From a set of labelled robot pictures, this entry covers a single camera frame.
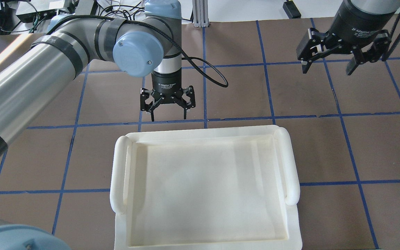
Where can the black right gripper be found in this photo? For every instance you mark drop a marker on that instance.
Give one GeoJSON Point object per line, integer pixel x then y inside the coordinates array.
{"type": "Point", "coordinates": [353, 20]}

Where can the white plastic tray bin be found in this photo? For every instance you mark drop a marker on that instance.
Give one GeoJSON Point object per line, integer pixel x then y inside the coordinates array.
{"type": "Point", "coordinates": [231, 188]}

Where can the aluminium frame post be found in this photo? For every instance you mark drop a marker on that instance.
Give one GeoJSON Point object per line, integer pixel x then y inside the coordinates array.
{"type": "Point", "coordinates": [200, 13]}

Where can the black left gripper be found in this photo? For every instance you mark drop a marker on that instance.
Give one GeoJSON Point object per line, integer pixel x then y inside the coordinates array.
{"type": "Point", "coordinates": [167, 82]}

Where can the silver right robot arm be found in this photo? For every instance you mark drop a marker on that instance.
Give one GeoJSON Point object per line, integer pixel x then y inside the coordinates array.
{"type": "Point", "coordinates": [357, 29]}

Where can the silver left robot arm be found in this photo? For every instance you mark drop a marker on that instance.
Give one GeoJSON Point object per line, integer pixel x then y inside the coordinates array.
{"type": "Point", "coordinates": [138, 48]}

